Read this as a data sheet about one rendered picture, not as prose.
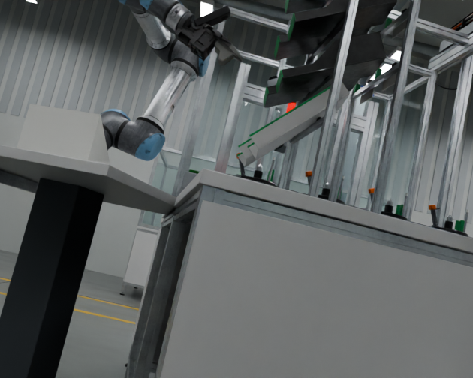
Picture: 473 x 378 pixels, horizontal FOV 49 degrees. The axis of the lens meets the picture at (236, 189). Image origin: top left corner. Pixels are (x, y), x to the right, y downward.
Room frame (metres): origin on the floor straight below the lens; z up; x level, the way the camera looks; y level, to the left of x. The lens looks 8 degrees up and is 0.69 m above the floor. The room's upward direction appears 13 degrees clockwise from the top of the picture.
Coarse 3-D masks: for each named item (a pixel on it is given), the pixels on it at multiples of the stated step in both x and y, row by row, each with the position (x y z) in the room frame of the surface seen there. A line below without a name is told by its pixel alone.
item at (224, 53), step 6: (216, 42) 1.47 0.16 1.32; (216, 48) 1.47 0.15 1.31; (222, 48) 1.47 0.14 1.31; (228, 48) 1.47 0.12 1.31; (234, 48) 1.47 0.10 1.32; (222, 54) 1.47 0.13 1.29; (228, 54) 1.47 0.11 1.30; (234, 54) 1.48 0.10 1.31; (240, 54) 1.49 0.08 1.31; (222, 60) 1.47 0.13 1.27; (240, 60) 1.49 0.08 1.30
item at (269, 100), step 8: (352, 80) 1.45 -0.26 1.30; (272, 88) 1.43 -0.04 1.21; (312, 88) 1.45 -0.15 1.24; (264, 96) 1.50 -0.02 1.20; (272, 96) 1.45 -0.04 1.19; (280, 96) 1.47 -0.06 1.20; (288, 96) 1.48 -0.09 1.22; (296, 96) 1.50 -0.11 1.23; (304, 96) 1.51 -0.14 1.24; (264, 104) 1.53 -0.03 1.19; (272, 104) 1.53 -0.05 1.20; (280, 104) 1.55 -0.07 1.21
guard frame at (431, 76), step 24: (216, 24) 2.76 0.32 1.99; (264, 24) 2.58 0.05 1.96; (432, 72) 2.73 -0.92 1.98; (384, 96) 3.23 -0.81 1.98; (432, 96) 2.74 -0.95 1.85; (192, 120) 3.03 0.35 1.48; (384, 120) 3.23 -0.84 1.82; (192, 144) 2.54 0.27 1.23; (408, 192) 2.75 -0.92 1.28; (408, 216) 2.74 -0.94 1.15
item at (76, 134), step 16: (32, 112) 1.73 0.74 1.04; (48, 112) 1.72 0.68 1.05; (64, 112) 1.70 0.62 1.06; (80, 112) 1.68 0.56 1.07; (32, 128) 1.73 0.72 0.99; (48, 128) 1.71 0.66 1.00; (64, 128) 1.69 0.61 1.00; (80, 128) 1.67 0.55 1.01; (96, 128) 1.66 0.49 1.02; (32, 144) 1.72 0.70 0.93; (48, 144) 1.70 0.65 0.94; (64, 144) 1.69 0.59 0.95; (80, 144) 1.67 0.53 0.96; (96, 144) 1.68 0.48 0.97; (96, 160) 1.70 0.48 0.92
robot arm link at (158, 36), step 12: (120, 0) 1.60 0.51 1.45; (132, 0) 1.58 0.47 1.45; (132, 12) 1.67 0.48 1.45; (144, 12) 1.64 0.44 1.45; (144, 24) 1.73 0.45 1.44; (156, 24) 1.76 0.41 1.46; (156, 36) 1.83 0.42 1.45; (168, 36) 1.90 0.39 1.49; (156, 48) 1.91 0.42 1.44; (168, 48) 1.93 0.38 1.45
